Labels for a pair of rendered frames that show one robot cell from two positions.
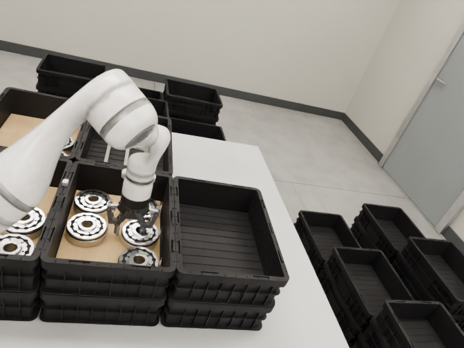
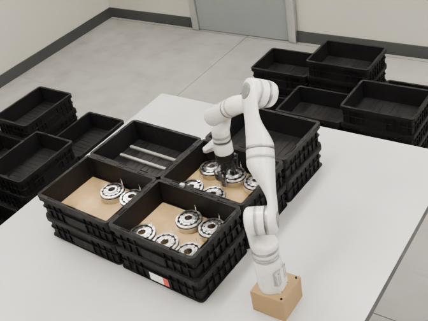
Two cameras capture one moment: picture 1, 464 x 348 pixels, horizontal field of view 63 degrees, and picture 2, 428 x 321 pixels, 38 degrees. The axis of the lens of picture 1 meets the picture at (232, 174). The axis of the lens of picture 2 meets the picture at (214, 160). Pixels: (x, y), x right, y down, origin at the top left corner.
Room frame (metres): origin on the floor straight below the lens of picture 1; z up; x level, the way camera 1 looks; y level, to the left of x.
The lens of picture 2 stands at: (-0.96, 1.23, 2.38)
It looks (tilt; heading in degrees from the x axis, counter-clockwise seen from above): 35 degrees down; 331
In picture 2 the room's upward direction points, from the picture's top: 11 degrees counter-clockwise
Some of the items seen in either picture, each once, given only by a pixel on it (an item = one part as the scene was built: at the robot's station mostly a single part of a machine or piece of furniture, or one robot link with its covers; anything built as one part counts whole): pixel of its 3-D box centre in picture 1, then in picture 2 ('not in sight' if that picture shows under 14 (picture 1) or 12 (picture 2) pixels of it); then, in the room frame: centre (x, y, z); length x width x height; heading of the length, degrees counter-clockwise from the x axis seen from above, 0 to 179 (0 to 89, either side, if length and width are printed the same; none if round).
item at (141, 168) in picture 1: (148, 152); (220, 121); (0.78, 0.21, 1.12); 0.09 x 0.07 x 0.15; 96
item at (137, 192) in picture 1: (139, 178); (218, 143); (0.79, 0.22, 1.03); 0.11 x 0.09 x 0.06; 19
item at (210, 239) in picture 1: (219, 238); (263, 142); (0.86, -0.03, 0.87); 0.40 x 0.30 x 0.11; 19
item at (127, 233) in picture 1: (140, 232); (233, 174); (0.78, 0.19, 0.86); 0.10 x 0.10 x 0.01
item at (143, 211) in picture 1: (134, 204); (225, 159); (0.78, 0.22, 0.96); 0.08 x 0.08 x 0.09
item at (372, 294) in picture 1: (360, 301); (319, 127); (1.39, -0.81, 0.31); 0.40 x 0.30 x 0.34; 21
